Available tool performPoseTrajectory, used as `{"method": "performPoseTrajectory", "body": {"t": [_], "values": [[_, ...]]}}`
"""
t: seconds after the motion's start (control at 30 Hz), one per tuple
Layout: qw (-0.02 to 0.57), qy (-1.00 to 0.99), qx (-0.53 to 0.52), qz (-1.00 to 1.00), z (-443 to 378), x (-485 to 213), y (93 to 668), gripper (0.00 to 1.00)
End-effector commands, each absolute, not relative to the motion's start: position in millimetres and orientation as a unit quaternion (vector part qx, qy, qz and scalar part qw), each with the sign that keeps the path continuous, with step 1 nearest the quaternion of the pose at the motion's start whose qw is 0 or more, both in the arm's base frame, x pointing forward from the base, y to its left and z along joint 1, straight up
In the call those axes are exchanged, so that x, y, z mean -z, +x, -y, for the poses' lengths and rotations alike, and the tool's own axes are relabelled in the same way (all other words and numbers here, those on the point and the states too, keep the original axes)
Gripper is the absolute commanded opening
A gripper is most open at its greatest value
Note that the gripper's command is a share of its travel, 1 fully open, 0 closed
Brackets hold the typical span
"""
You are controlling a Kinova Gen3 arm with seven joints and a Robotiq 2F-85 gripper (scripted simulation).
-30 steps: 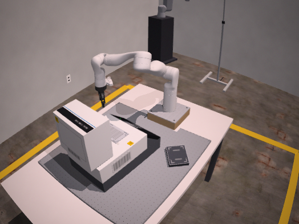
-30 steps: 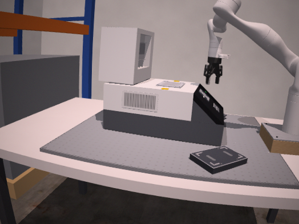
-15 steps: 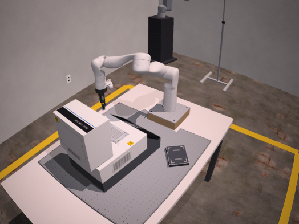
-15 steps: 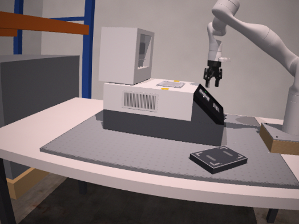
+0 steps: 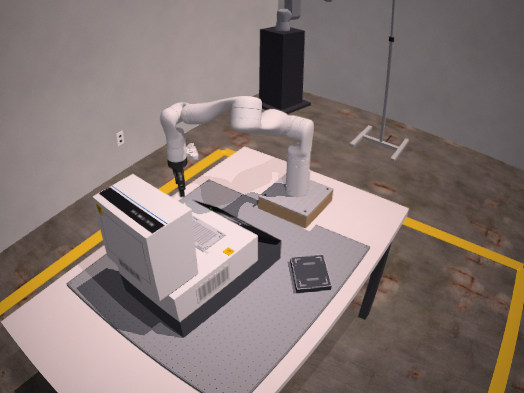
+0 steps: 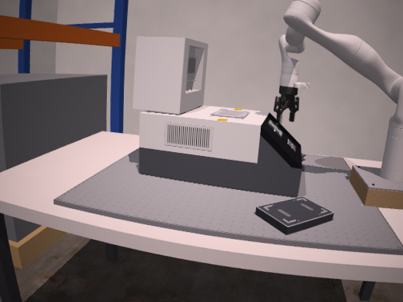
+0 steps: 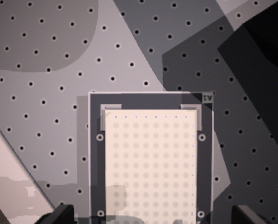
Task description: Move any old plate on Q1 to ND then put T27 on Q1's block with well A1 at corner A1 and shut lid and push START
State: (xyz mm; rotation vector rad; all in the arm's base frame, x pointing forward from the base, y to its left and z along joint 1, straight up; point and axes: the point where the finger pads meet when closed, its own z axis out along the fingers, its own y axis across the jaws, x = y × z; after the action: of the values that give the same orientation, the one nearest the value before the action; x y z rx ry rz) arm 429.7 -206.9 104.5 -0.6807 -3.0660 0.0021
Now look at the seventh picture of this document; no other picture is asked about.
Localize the white and dark grey lab machine with lid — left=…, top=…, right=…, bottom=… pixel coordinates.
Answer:
left=217, top=2, right=278, bottom=144

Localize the grey perforated base plate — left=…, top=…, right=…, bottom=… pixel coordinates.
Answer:
left=0, top=0, right=278, bottom=224

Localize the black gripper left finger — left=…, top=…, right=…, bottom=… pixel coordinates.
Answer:
left=34, top=204, right=75, bottom=224

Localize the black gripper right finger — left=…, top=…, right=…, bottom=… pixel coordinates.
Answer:
left=231, top=205, right=271, bottom=224

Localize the cream plate with grid of round wells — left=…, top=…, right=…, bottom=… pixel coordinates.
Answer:
left=105, top=110, right=197, bottom=224

